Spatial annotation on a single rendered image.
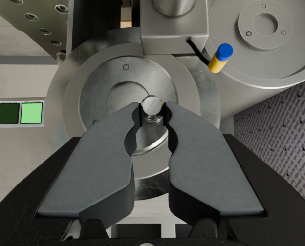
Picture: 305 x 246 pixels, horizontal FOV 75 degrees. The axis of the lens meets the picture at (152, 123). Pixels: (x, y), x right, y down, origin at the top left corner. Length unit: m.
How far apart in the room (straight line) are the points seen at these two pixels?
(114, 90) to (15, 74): 3.09
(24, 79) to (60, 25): 2.69
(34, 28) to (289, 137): 0.49
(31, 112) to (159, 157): 0.47
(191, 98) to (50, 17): 0.36
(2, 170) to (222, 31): 0.57
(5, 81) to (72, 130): 3.10
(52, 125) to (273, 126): 0.27
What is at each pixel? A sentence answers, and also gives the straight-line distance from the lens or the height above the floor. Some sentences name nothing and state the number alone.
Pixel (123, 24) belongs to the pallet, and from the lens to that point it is 2.08.
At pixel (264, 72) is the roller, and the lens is 0.20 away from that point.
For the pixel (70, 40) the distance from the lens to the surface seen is 0.22.
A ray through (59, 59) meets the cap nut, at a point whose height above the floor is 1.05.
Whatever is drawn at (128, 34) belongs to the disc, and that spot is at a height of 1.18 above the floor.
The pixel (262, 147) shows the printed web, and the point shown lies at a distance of 0.34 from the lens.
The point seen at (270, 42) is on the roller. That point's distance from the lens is 0.21.
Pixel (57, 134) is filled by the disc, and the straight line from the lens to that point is 0.18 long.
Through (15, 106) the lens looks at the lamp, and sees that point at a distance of 0.62.
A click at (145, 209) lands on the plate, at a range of 0.51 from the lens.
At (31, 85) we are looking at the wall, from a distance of 3.08.
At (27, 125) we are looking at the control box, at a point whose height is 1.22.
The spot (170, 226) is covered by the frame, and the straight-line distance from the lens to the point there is 0.53.
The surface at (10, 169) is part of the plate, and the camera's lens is 0.62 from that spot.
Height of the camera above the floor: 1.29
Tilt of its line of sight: 8 degrees down
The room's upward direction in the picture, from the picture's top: 179 degrees clockwise
